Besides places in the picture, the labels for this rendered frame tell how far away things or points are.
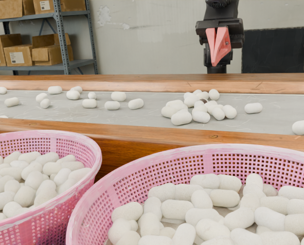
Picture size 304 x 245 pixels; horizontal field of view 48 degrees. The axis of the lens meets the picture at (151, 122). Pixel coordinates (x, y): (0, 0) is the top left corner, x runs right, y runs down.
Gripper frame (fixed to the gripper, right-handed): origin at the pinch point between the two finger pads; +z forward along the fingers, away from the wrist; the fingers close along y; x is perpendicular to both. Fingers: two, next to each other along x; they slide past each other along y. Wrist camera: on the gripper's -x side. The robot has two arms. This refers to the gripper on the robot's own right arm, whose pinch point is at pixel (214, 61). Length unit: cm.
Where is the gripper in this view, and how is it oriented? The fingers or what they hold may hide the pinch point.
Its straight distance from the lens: 75.0
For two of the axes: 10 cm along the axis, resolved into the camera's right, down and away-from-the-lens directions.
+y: 9.2, 0.5, -4.0
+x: 3.2, 5.2, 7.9
